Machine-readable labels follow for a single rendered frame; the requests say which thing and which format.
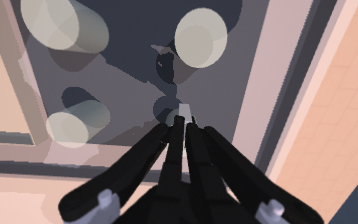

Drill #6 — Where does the shallow rectangular tray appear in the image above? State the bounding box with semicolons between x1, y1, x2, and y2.
0;0;49;146

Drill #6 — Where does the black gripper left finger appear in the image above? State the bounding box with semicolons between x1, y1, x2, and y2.
58;103;186;224

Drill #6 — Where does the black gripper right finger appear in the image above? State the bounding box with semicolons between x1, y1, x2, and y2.
184;104;325;224

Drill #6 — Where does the translucent grey cylinder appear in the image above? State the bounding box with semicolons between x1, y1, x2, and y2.
46;100;110;148
175;8;227;68
165;108;197;157
20;0;109;53

